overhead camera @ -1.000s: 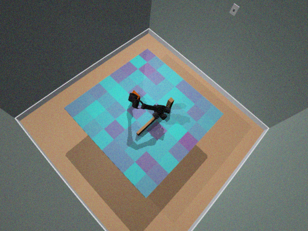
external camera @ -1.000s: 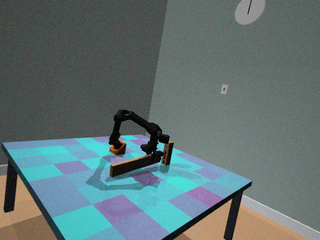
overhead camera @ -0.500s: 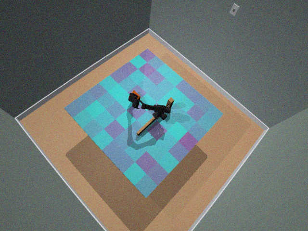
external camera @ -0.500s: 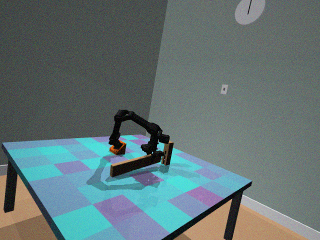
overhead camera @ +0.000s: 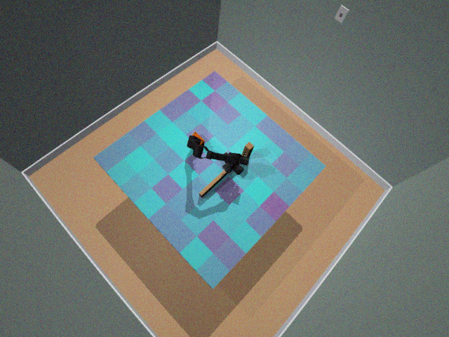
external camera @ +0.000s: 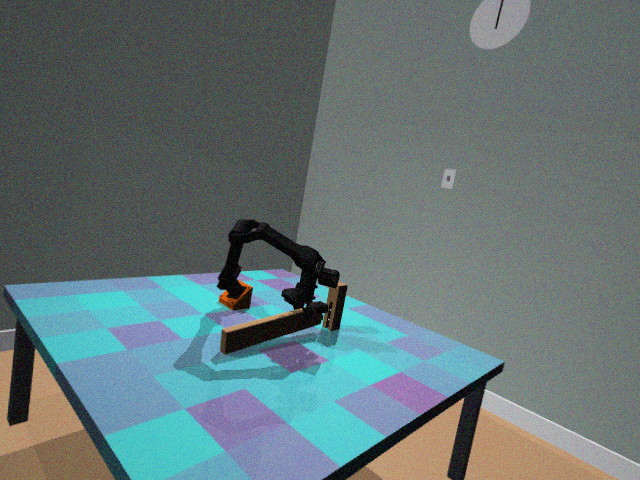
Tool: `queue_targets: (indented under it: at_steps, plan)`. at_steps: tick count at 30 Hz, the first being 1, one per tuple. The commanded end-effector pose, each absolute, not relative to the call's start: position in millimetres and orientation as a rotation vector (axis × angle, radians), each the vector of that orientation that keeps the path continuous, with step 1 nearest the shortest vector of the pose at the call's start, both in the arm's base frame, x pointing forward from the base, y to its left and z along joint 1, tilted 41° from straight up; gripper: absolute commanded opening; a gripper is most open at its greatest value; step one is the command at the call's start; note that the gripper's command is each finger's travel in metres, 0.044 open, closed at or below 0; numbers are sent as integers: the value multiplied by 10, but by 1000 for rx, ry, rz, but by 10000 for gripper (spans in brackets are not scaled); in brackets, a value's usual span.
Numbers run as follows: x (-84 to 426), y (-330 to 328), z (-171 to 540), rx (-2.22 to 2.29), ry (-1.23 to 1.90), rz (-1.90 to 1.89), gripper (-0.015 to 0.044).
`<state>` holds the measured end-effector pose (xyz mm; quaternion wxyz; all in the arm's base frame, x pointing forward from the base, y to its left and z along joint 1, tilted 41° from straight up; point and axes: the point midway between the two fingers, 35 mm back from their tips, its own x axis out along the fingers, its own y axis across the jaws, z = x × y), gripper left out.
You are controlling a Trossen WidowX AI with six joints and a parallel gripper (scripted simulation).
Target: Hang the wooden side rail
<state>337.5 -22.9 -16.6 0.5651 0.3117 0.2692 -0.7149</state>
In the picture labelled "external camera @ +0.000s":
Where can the brown wooden post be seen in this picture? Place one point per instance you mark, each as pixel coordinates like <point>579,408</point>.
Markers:
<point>335,301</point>

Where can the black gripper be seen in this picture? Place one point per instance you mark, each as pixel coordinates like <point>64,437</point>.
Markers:
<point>311,307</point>

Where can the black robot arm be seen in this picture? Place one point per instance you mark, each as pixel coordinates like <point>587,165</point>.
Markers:
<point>303,256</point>

